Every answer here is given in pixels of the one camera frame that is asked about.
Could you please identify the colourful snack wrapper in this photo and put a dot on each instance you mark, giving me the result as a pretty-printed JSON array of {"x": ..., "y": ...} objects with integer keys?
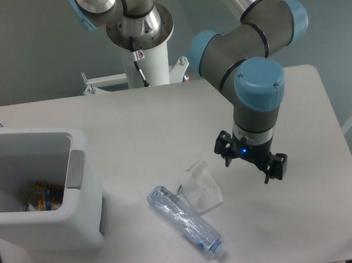
[{"x": 45, "y": 197}]

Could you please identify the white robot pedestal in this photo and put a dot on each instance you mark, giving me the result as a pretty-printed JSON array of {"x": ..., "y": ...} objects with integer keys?
[{"x": 143, "y": 45}]

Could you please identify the white plastic trash can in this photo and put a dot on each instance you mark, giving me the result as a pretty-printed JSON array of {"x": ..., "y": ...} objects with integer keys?
[{"x": 57, "y": 156}]

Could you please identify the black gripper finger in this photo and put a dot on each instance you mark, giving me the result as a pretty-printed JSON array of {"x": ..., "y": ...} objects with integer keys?
[
  {"x": 224, "y": 147},
  {"x": 274, "y": 167}
]

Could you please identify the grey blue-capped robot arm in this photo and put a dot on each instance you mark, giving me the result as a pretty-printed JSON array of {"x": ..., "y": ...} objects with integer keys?
[{"x": 236, "y": 64}]

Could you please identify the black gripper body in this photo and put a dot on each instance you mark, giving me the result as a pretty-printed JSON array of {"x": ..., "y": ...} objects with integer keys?
[{"x": 258, "y": 155}]

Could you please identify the white pedestal foot bracket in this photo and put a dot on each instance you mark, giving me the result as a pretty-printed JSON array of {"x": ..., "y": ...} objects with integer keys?
[{"x": 177, "y": 74}]

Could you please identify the crushed clear plastic bottle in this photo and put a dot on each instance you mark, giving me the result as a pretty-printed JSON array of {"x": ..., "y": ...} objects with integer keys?
[{"x": 188, "y": 221}]

